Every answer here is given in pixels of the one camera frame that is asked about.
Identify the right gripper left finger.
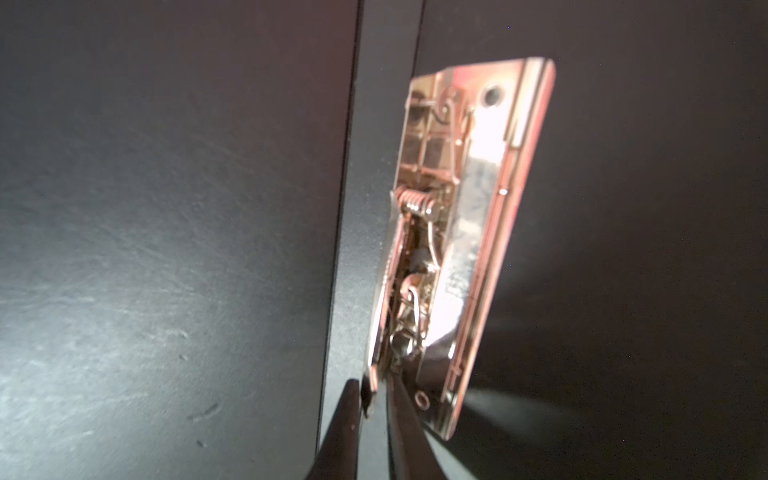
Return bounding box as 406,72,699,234
305,379,361,480

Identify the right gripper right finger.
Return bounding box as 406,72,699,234
386,372,447,480

